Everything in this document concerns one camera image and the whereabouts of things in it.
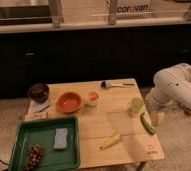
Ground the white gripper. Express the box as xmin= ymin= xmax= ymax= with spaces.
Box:
xmin=145 ymin=94 xmax=165 ymax=126

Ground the yellow banana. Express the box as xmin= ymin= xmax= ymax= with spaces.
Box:
xmin=100 ymin=134 xmax=121 ymax=150

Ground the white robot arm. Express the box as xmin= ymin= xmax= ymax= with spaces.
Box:
xmin=146 ymin=63 xmax=191 ymax=126

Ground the red orange bowl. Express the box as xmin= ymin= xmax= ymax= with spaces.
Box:
xmin=56 ymin=92 xmax=82 ymax=113

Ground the dark brown bowl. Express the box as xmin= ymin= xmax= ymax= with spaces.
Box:
xmin=28 ymin=83 xmax=49 ymax=103

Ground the green cucumber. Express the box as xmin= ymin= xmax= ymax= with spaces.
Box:
xmin=140 ymin=113 xmax=156 ymax=135

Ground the green cup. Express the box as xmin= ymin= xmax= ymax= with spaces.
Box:
xmin=130 ymin=98 xmax=143 ymax=113

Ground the white cup red inside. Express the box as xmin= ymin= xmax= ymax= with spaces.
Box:
xmin=86 ymin=91 xmax=99 ymax=107

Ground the grey blue sponge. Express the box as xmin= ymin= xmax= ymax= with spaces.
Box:
xmin=53 ymin=128 xmax=68 ymax=149

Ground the white conovan sign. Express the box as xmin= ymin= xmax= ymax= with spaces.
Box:
xmin=117 ymin=0 xmax=151 ymax=14

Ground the green plastic tray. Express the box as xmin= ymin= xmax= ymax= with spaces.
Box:
xmin=8 ymin=116 xmax=80 ymax=171

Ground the grey knife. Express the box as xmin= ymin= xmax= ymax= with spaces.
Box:
xmin=33 ymin=100 xmax=51 ymax=113

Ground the pale wooden utensil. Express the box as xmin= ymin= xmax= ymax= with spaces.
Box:
xmin=23 ymin=112 xmax=49 ymax=121

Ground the bunch of dark grapes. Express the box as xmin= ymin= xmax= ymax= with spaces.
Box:
xmin=24 ymin=144 xmax=43 ymax=171

